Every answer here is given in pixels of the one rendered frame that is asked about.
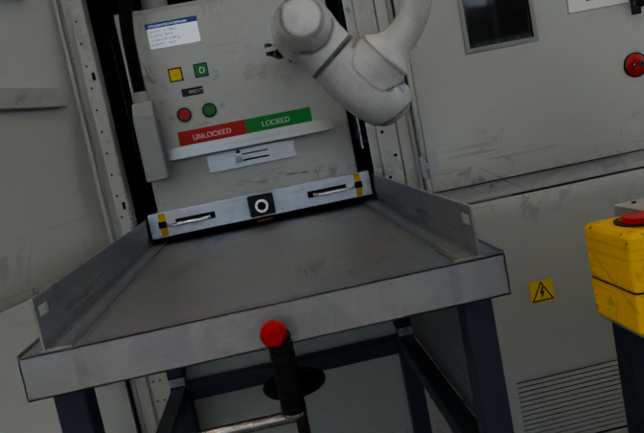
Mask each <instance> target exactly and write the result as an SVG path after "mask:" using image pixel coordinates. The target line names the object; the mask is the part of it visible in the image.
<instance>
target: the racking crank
mask: <svg viewBox="0 0 644 433"><path fill-rule="evenodd" d="M286 330H287V338H286V341H285V342H284V344H283V345H281V346H280V347H278V348H268V350H269V352H270V359H271V363H272V369H273V373H274V377H275V381H276V384H277V385H276V387H277V391H278V395H279V400H280V404H281V410H282V412H281V413H276V414H272V415H267V416H263V417H259V418H255V419H251V420H247V421H242V422H235V423H230V424H226V425H223V426H218V427H214V428H209V429H205V430H201V431H197V432H193V433H251V432H255V431H259V430H264V429H268V428H271V427H276V426H280V425H284V424H289V423H293V422H296V420H298V419H300V418H302V417H303V416H304V415H305V414H306V412H307V407H306V402H305V398H304V393H303V390H302V384H301V380H300V375H299V370H298V366H297V361H296V358H295V357H296V356H295V351H294V349H293V343H292V338H291V333H290V331H289V330H288V329H286Z"/></svg>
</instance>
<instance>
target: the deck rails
mask: <svg viewBox="0 0 644 433"><path fill-rule="evenodd" d="M374 178H375V183H376V189H377V194H378V199H379V201H376V202H371V203H366V206H368V207H369V208H371V209H372V210H374V211H375V212H377V213H378V214H380V215H382V216H383V217H385V218H387V219H388V220H390V221H391V222H393V223H394V224H396V225H397V226H399V227H400V228H402V229H403V230H404V231H406V232H407V233H409V234H410V235H412V236H413V237H415V238H416V239H418V240H420V241H421V242H423V243H424V244H426V245H427V246H429V247H431V248H432V249H434V250H435V251H437V252H438V253H440V254H441V255H443V256H444V257H446V258H447V259H449V260H450V261H452V262H454V263H458V262H465V261H469V260H474V259H478V258H483V257H484V254H482V253H481V252H480V251H479V245H478V239H477V234H476V228H475V222H474V217H473V211H472V205H469V204H466V203H463V202H460V201H457V200H453V199H450V198H447V197H444V196H441V195H438V194H434V193H431V192H428V191H424V190H421V189H418V188H415V187H412V186H409V185H406V184H403V183H401V182H398V181H395V180H391V179H388V178H385V177H382V176H379V175H376V174H374ZM464 214H467V215H469V218H470V223H467V222H465V217H464ZM163 248H164V247H163V246H160V247H155V248H151V249H150V248H149V243H148V239H147V235H146V230H145V226H144V222H141V223H140V224H138V225H137V226H135V227H134V228H132V229H131V230H129V231H128V232H126V233H125V234H124V235H122V236H121V237H119V238H118V239H116V240H114V241H113V242H112V243H110V244H109V245H107V246H106V247H105V248H104V249H102V250H101V251H99V252H98V253H97V254H95V255H94V256H92V257H91V258H89V259H88V260H86V261H85V262H83V263H82V264H80V265H79V266H77V267H76V268H74V269H73V270H71V271H70V272H69V273H67V274H66V275H64V276H63V277H61V278H60V279H58V280H57V281H56V282H54V283H53V284H51V285H49V286H48V287H46V288H45V289H43V290H42V291H41V292H39V293H38V294H36V295H35V296H34V297H33V298H31V299H30V302H31V306H32V310H33V314H34V320H35V324H36V328H37V331H38V335H39V339H40V343H41V347H42V349H41V350H40V351H39V354H42V353H50V352H54V351H59V350H63V349H68V348H72V347H73V346H74V345H75V344H76V343H77V342H78V341H79V340H80V339H81V337H82V336H83V335H84V334H85V333H86V332H87V331H88V330H89V329H90V328H91V327H92V325H93V324H94V323H95V322H96V321H97V320H98V319H99V318H100V317H101V316H102V314H103V313H104V312H105V311H106V310H107V309H108V308H109V307H110V306H111V305H112V303H113V302H114V301H115V300H116V299H117V298H118V297H119V296H120V295H121V294H122V293H123V291H124V290H125V289H126V288H127V287H128V286H129V285H130V284H131V283H132V281H133V280H134V279H135V278H136V277H137V276H138V275H139V274H140V273H141V272H142V271H143V269H144V268H145V267H146V266H147V265H148V264H149V263H150V262H151V261H152V260H153V258H154V257H155V256H156V255H157V254H158V253H159V252H160V251H161V250H162V249H163ZM43 303H45V307H46V310H47V311H46V312H45V313H44V314H43V315H41V316H40V314H39V310H38V307H39V306H40V305H41V304H43Z"/></svg>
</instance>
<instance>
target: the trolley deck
mask: <svg viewBox="0 0 644 433"><path fill-rule="evenodd" d="M477 239H478V245H479V251H480V252H481V253H482V254H484V257H483V258H478V259H474V260H469V261H465V262H458V263H454V262H452V261H450V260H449V259H447V258H446V257H444V256H443V255H441V254H440V253H438V252H437V251H435V250H434V249H432V248H431V247H429V246H427V245H426V244H424V243H423V242H421V241H420V240H418V239H416V238H415V237H413V236H412V235H410V234H409V233H407V232H406V231H404V230H403V229H402V228H400V227H399V226H397V225H396V224H394V223H393V222H391V221H390V220H388V219H387V218H385V217H384V216H382V215H380V214H378V213H377V212H375V211H374V210H372V209H371V208H369V207H368V206H366V205H365V206H361V207H356V208H352V209H347V210H342V211H338V212H333V213H328V214H324V215H319V216H311V217H306V218H301V219H297V220H293V221H288V222H283V223H278V224H274V225H269V226H265V227H260V228H256V229H251V230H246V231H241V232H237V233H233V234H228V235H223V236H218V237H214V238H209V239H201V240H196V241H192V242H187V243H182V244H177V245H173V246H169V247H164V248H163V249H162V250H161V251H160V252H159V253H158V254H157V255H156V256H155V257H154V258H153V260H152V261H151V262H150V263H149V264H148V265H147V266H146V267H145V268H144V269H143V271H142V272H141V273H140V274H139V275H138V276H137V277H136V278H135V279H134V280H133V281H132V283H131V284H130V285H129V286H128V287H127V288H126V289H125V290H124V291H123V293H122V294H121V295H120V296H119V297H118V298H117V299H116V300H115V301H114V302H113V303H112V305H111V306H110V307H109V308H108V309H107V310H106V311H105V312H104V313H103V314H102V316H101V317H100V318H99V319H98V320H97V321H96V322H95V323H94V324H93V325H92V327H91V328H90V329H89V330H88V331H87V332H86V333H85V334H84V335H83V336H82V337H81V339H80V340H79V341H78V342H77V343H76V344H75V345H74V346H73V347H72V348H68V349H63V350H59V351H54V352H50V353H42V354H39V351H40V350H41V349H42V347H41V343H40V339H39V336H38V338H37V339H36V340H35V341H34V342H33V343H31V344H30V345H29V346H28V347H27V348H26V349H25V350H23V351H22V352H21V353H20V354H19V355H18V356H17V357H16V359H17V362H18V366H19V370H20V374H21V377H22V381H23V384H24V388H25V392H26V396H27V400H28V402H32V401H37V400H41V399H48V398H52V397H57V396H61V395H66V394H70V393H75V392H78V391H83V390H87V389H91V388H96V387H100V386H105V385H108V384H113V383H117V382H122V381H126V380H130V379H134V378H138V377H143V376H151V375H155V374H160V373H164V372H167V371H172V370H176V369H181V368H185V367H190V366H194V365H198V364H202V363H206V362H211V361H215V360H220V359H223V358H228V357H232V356H237V355H241V354H245V353H253V352H257V351H261V350H266V349H268V347H267V346H265V345H264V344H263V342H262V341H261V338H260V329H261V327H262V325H263V323H265V322H266V321H268V320H272V319H275V320H279V321H281V322H282V323H283V324H284V325H285V327H286V329H288V330H289V331H290V333H291V338H292V343H296V342H300V341H305V340H309V339H313V338H317V337H321V336H326V335H330V334H335V333H339V332H344V331H347V330H355V329H359V328H364V327H368V326H373V325H376V324H381V323H385V322H389V321H394V320H398V319H403V318H406V317H411V316H415V315H420V314H424V313H428V312H432V311H436V310H441V309H445V308H453V307H458V306H462V305H465V304H470V303H474V302H479V301H483V300H488V299H492V298H496V297H500V296H504V295H509V294H511V288H510V283H509V277H508V271H507V265H506V260H505V254H504V250H503V249H501V248H499V247H497V246H495V245H492V244H490V243H488V242H486V241H485V240H483V239H479V238H477Z"/></svg>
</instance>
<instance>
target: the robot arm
mask: <svg viewBox="0 0 644 433"><path fill-rule="evenodd" d="M431 4H432V0H401V3H400V7H399V10H398V13H397V15H396V17H395V19H394V20H393V22H392V23H391V24H390V25H389V26H388V27H387V28H386V29H385V30H383V31H382V32H380V33H378V34H366V35H365V36H364V37H363V38H361V39H359V40H355V39H354V38H353V37H352V36H351V35H350V34H348V33H347V32H346V31H345V30H344V28H343V27H342V26H341V25H340V24H339V23H338V22H337V20H336V19H335V18H334V16H333V14H332V13H331V12H330V11H329V10H328V8H327V7H326V6H325V5H324V4H323V3H322V2H321V1H320V0H285V1H284V2H283V3H282V4H281V5H280V6H279V7H278V8H277V10H276V12H274V15H273V17H272V21H271V34H272V38H273V41H274V43H275V44H274V43H272V44H269V43H266V44H265V45H264V47H265V52H266V56H267V57H275V58H278V59H282V58H283V57H285V58H287V59H288V60H289V62H294V63H295V64H297V65H298V66H299V67H301V68H302V69H303V70H305V71H306V72H307V73H308V74H309V75H311V76H312V77H313V78H314V79H316V81H317V82H318V83H319V84H320V85H321V86H322V87H323V88H324V89H325V91H326V92H327V93H328V94H329V95H330V96H331V97H332V98H333V99H334V100H335V101H336V102H338V103H339V104H340V105H341V106H343V107H344V108H345V109H347V110H348V111H349V112H351V113H352V114H353V115H355V116H356V117H358V118H360V119H361V120H362V121H364V122H366V123H368V124H370V125H378V126H389V125H392V124H394V123H395V122H396V121H397V120H398V119H399V118H401V117H402V116H403V115H404V114H405V113H406V112H407V111H408V109H409V107H410V103H411V94H410V89H409V86H408V85H407V84H406V83H405V82H404V81H403V80H404V76H405V75H406V74H407V60H408V57H409V55H410V53H411V52H412V50H413V48H414V47H415V45H416V44H417V42H418V40H419V38H420V37H421V35H422V33H423V31H424V28H425V26H426V22H427V20H428V17H429V13H430V8H431ZM351 37H352V38H351ZM350 38H351V39H350ZM349 39H350V40H349ZM348 40H349V41H348ZM345 44H346V45H345ZM344 45H345V46H344ZM343 46H344V47H343ZM342 47H343V48H342ZM341 48H342V49H341ZM339 51H340V52H339ZM338 52H339V53H338ZM337 53H338V54H337ZM336 54H337V55H336ZM332 59H333V60H332ZM331 60H332V61H331ZM330 61H331V62H330ZM327 65H328V66H327ZM326 66H327V67H326ZM325 67H326V68H325ZM324 68H325V69H324ZM321 72H322V73H321ZM320 73H321V74H320ZM319 74H320V75H319ZM318 75H319V76H318ZM317 76H318V77H317Z"/></svg>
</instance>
